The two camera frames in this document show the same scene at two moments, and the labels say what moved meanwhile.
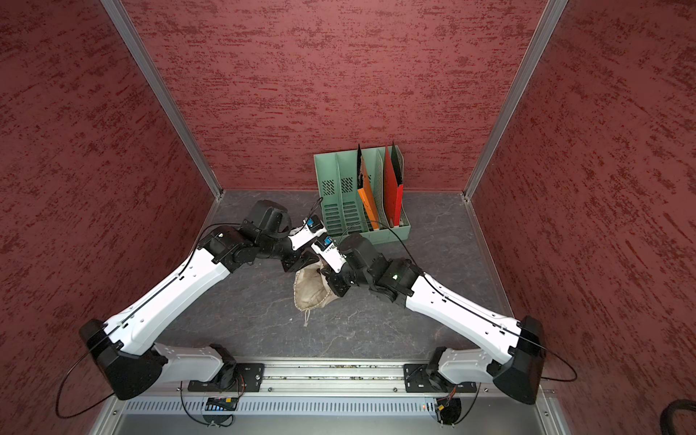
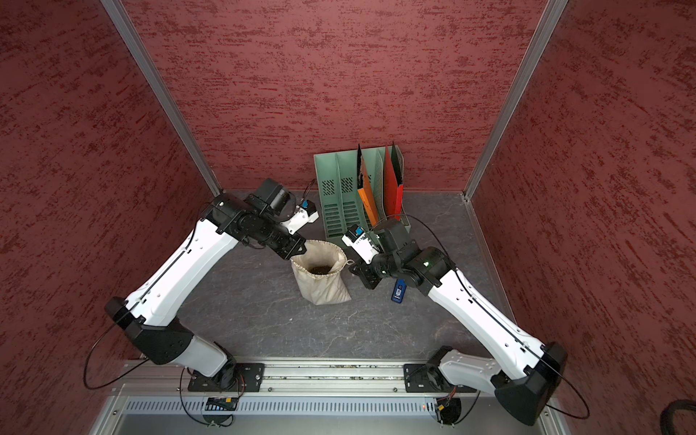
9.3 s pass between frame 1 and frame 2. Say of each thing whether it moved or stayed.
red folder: stayed
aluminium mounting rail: stayed
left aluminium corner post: stayed
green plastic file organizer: stayed
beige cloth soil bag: moved
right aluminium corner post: stayed
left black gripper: moved
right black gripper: moved
